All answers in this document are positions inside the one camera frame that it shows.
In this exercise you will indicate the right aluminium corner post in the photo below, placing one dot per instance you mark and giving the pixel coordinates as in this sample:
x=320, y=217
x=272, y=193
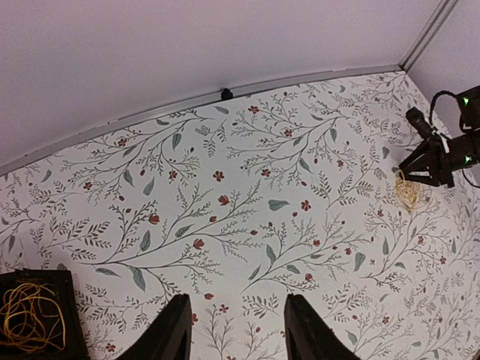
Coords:
x=429, y=31

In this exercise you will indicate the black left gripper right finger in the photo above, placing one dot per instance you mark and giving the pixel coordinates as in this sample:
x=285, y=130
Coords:
x=307, y=336

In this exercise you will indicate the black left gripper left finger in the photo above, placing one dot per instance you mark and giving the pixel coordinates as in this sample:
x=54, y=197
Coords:
x=169, y=335

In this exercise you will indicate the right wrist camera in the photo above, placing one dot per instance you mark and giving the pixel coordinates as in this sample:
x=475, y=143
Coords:
x=430, y=134

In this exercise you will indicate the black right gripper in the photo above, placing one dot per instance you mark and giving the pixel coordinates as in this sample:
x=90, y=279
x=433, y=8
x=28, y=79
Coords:
x=429, y=156

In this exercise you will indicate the small black wall knob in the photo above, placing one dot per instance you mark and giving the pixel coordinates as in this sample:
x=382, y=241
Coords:
x=226, y=94

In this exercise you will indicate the floral patterned table mat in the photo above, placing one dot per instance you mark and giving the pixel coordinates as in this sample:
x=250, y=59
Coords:
x=242, y=203

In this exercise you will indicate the black three-compartment bin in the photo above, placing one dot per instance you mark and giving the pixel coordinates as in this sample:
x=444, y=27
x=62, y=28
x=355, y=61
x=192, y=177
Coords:
x=39, y=317

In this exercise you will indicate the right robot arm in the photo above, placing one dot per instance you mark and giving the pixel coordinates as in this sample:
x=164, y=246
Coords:
x=464, y=149

